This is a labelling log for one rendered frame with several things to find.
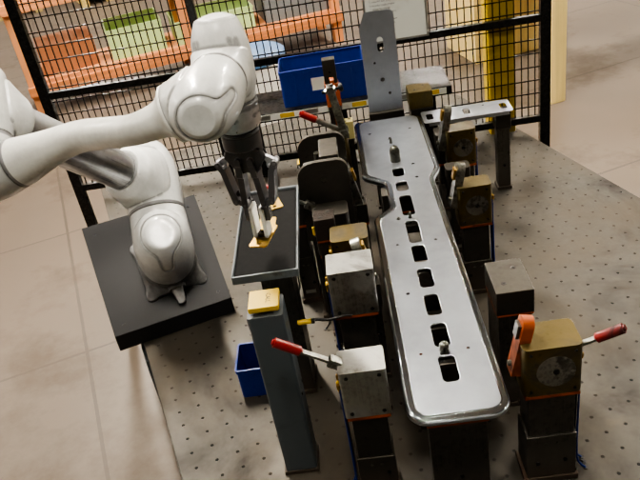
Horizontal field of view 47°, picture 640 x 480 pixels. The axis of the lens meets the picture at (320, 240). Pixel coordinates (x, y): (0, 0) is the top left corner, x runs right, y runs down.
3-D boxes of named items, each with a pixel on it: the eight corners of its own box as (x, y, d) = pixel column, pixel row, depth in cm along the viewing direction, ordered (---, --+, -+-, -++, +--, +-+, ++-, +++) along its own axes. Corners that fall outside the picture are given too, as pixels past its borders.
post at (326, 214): (355, 346, 198) (333, 217, 177) (336, 348, 198) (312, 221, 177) (353, 333, 202) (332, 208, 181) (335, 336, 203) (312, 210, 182)
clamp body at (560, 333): (592, 478, 152) (601, 343, 133) (525, 487, 153) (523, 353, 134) (579, 447, 159) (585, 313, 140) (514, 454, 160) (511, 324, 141)
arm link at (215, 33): (209, 91, 141) (195, 119, 130) (189, 10, 133) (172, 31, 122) (264, 84, 140) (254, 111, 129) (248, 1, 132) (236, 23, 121)
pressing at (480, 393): (530, 413, 131) (530, 407, 130) (403, 430, 132) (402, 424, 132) (420, 115, 248) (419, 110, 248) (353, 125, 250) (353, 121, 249)
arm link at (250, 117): (248, 108, 131) (254, 138, 134) (263, 88, 139) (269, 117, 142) (200, 110, 134) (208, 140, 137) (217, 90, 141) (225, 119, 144)
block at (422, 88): (439, 184, 266) (431, 89, 247) (417, 188, 266) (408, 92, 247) (435, 174, 272) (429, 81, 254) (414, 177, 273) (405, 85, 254)
